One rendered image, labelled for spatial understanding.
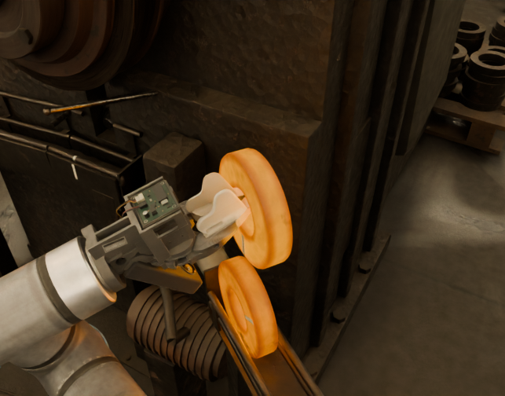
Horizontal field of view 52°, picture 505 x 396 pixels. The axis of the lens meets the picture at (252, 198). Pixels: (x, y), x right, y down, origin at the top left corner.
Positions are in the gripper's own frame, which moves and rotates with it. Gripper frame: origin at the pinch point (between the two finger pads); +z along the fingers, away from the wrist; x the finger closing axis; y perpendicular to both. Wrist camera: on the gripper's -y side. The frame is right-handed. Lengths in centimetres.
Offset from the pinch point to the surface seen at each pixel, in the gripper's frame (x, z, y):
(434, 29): 62, 79, -40
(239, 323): -0.1, -9.1, -23.5
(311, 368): 17, 1, -87
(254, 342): -6.3, -8.4, -20.2
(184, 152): 29.5, -3.1, -11.7
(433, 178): 75, 89, -120
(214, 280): 7.9, -9.4, -21.2
